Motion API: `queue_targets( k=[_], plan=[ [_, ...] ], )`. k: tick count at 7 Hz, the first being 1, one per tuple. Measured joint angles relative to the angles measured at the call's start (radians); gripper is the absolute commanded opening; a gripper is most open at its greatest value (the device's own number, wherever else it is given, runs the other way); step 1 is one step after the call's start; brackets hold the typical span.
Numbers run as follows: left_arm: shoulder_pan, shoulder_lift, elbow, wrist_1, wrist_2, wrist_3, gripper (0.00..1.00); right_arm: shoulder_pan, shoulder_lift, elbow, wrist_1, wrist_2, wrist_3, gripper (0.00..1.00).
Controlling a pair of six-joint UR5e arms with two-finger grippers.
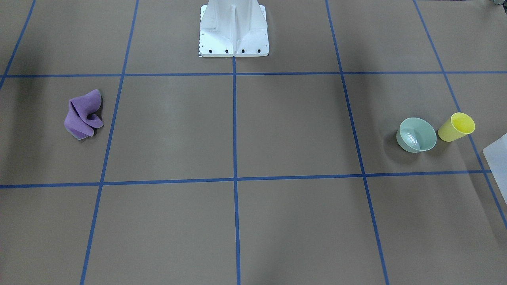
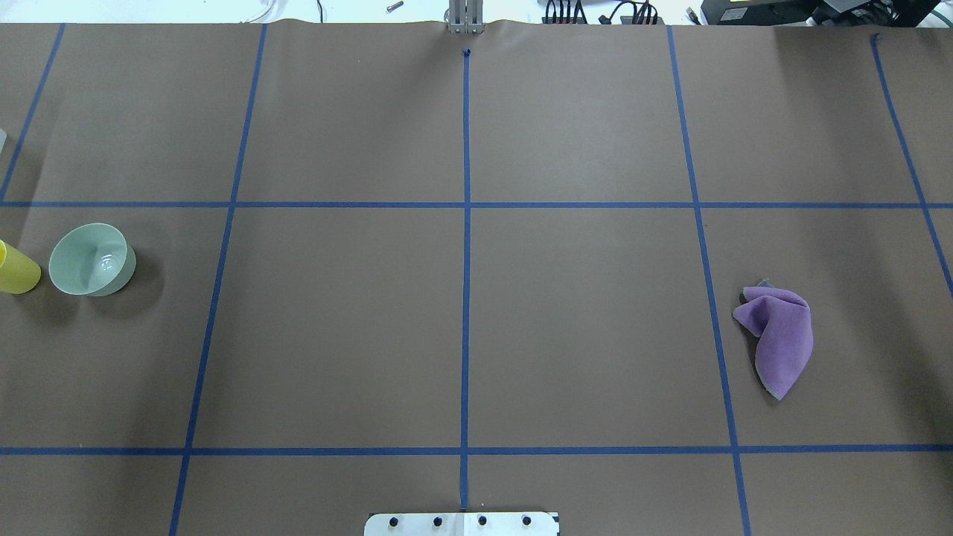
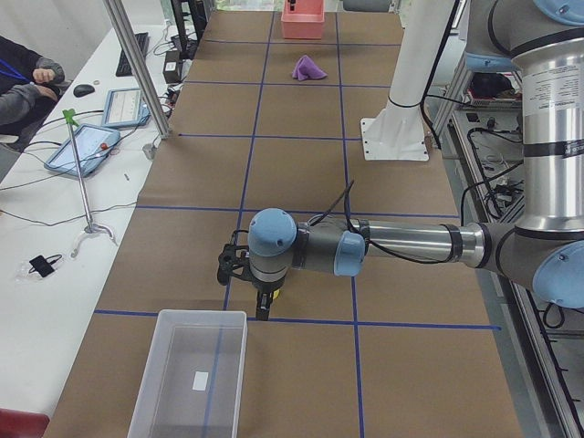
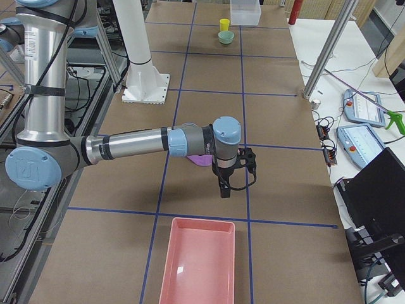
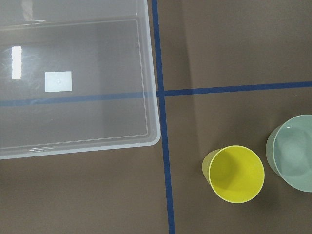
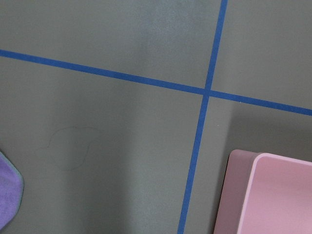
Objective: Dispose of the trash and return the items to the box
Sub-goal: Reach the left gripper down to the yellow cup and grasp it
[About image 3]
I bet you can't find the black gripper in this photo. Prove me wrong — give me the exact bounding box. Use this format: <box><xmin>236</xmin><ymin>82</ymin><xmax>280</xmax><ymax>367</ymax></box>
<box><xmin>255</xmin><ymin>284</ymin><xmax>281</xmax><ymax>320</ymax></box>

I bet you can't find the purple cloth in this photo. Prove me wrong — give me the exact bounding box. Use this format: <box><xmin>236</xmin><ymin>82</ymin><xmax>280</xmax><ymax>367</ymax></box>
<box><xmin>291</xmin><ymin>55</ymin><xmax>328</xmax><ymax>81</ymax></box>

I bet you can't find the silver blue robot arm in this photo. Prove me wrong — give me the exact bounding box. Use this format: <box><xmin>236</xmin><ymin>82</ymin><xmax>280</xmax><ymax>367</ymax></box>
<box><xmin>247</xmin><ymin>1</ymin><xmax>583</xmax><ymax>320</ymax></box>

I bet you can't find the clear plastic storage box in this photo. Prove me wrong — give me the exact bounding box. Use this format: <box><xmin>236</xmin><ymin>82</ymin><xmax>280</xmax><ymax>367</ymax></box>
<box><xmin>128</xmin><ymin>309</ymin><xmax>247</xmax><ymax>437</ymax></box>

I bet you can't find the black power adapter box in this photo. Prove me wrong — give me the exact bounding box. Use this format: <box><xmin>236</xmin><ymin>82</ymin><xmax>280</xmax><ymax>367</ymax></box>
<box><xmin>162</xmin><ymin>50</ymin><xmax>183</xmax><ymax>84</ymax></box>

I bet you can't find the small black pouch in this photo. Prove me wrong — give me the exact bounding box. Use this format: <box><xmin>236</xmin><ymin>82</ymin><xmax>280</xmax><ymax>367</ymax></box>
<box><xmin>28</xmin><ymin>254</ymin><xmax>63</xmax><ymax>278</ymax></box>

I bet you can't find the near blue teach pendant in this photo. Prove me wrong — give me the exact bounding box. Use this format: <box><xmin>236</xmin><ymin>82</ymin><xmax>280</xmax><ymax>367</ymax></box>
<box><xmin>44</xmin><ymin>124</ymin><xmax>121</xmax><ymax>177</ymax></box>

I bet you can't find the blue teach pendant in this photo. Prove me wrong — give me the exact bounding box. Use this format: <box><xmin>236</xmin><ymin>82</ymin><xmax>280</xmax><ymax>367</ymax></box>
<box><xmin>101</xmin><ymin>88</ymin><xmax>150</xmax><ymax>129</ymax></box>
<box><xmin>44</xmin><ymin>124</ymin><xmax>121</xmax><ymax>177</ymax></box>

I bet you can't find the far blue teach pendant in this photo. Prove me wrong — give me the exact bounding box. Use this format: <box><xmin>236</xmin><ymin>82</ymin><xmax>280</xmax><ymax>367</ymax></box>
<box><xmin>101</xmin><ymin>88</ymin><xmax>150</xmax><ymax>129</ymax></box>

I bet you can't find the red object at edge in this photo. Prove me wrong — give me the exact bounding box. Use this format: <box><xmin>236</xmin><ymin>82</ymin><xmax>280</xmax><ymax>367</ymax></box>
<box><xmin>1</xmin><ymin>408</ymin><xmax>50</xmax><ymax>438</ymax></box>

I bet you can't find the black computer mouse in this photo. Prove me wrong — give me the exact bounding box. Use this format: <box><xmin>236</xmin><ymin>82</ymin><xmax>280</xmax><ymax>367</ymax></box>
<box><xmin>73</xmin><ymin>84</ymin><xmax>95</xmax><ymax>98</ymax></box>

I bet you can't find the pink plastic bin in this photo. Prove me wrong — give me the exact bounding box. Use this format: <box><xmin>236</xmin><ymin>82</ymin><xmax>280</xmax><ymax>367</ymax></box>
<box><xmin>280</xmin><ymin>0</ymin><xmax>325</xmax><ymax>40</ymax></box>

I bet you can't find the black keyboard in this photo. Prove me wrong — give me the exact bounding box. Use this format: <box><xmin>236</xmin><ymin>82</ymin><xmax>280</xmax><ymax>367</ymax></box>
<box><xmin>115</xmin><ymin>32</ymin><xmax>151</xmax><ymax>78</ymax></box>

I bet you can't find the seated person grey sweater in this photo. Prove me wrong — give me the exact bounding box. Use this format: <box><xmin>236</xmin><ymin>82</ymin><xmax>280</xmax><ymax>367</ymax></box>
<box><xmin>1</xmin><ymin>37</ymin><xmax>65</xmax><ymax>151</ymax></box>

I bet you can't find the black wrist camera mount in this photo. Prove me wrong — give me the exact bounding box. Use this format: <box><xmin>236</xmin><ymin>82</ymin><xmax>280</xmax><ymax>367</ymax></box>
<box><xmin>216</xmin><ymin>244</ymin><xmax>253</xmax><ymax>286</ymax></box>

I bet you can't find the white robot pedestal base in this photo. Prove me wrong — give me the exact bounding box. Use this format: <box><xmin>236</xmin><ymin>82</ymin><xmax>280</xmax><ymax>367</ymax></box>
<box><xmin>360</xmin><ymin>0</ymin><xmax>458</xmax><ymax>162</ymax></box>

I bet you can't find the aluminium frame post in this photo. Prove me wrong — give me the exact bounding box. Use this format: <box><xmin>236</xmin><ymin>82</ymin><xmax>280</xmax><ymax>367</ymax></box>
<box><xmin>103</xmin><ymin>0</ymin><xmax>171</xmax><ymax>140</ymax></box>

